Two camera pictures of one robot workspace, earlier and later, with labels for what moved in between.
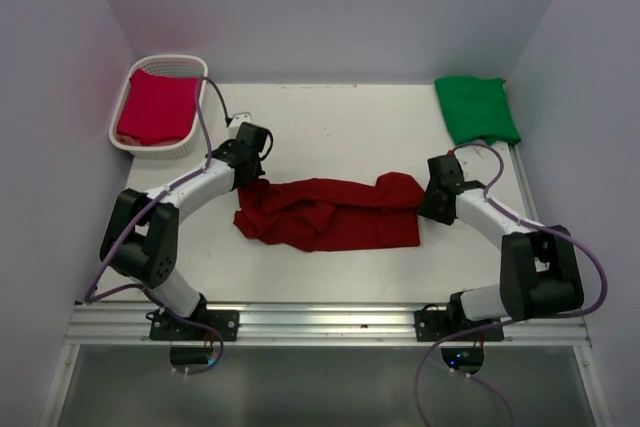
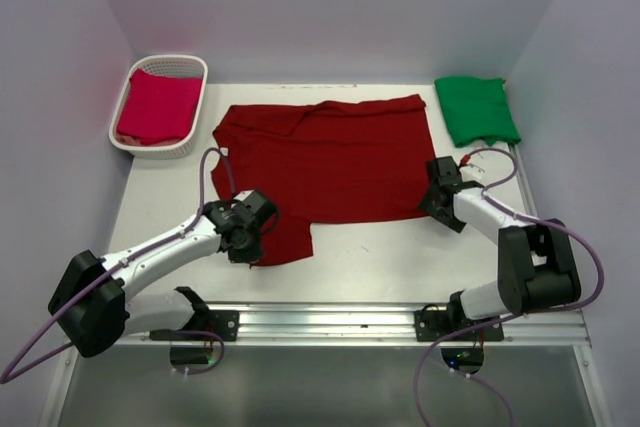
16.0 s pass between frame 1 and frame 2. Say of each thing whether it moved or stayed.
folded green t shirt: stayed
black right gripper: stayed
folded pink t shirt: stayed
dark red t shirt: moved
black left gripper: moved
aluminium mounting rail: stayed
